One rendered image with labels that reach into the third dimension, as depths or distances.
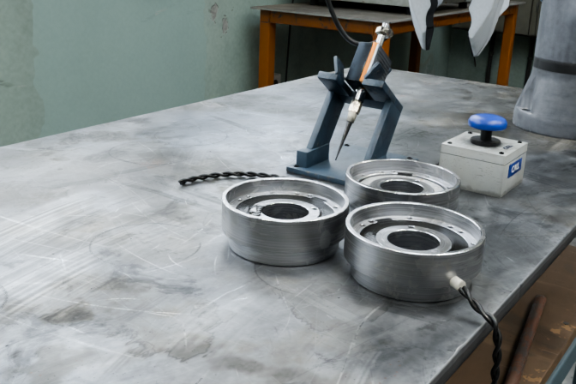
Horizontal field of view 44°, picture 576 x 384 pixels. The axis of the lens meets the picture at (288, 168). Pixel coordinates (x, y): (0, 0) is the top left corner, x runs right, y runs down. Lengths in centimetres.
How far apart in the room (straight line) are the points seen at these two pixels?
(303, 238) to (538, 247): 22
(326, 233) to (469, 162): 25
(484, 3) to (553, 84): 42
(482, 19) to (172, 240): 33
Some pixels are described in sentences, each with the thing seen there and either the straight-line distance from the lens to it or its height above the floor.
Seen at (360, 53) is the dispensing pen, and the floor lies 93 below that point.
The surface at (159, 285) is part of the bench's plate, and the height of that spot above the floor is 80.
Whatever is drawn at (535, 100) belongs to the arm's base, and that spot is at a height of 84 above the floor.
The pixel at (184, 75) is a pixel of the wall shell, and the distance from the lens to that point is 278.
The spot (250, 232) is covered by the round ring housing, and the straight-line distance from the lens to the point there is 56.
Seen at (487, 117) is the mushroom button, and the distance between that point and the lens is 78.
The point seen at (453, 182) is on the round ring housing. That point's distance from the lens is 69.
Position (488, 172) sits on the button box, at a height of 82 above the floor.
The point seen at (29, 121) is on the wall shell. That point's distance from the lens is 235.
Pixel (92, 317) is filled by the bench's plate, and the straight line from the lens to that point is 51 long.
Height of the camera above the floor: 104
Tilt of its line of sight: 18 degrees down
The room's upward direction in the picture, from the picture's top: 2 degrees clockwise
